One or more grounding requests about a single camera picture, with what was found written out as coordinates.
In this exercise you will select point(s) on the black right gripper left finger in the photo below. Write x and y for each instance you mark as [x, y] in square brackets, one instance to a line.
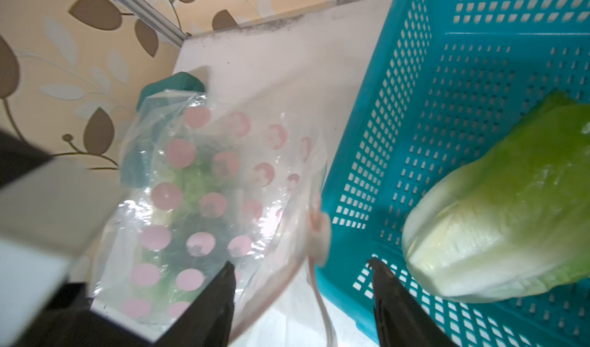
[207, 321]

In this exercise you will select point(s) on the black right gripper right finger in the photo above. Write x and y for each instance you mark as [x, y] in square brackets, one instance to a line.
[400, 320]

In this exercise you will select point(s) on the chinese cabbage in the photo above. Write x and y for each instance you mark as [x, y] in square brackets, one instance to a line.
[189, 240]
[513, 223]

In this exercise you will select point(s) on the clear blue-zip zipper bag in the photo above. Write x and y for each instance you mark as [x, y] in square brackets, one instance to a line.
[185, 141]

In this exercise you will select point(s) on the clear pink-zip dotted bag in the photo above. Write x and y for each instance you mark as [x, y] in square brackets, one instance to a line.
[278, 155]

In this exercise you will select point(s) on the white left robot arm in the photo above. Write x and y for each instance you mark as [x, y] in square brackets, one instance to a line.
[51, 212]

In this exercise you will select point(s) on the green plastic tool case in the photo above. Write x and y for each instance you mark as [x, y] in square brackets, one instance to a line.
[158, 105]

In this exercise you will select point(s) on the teal plastic basket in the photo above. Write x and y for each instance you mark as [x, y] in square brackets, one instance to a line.
[448, 79]

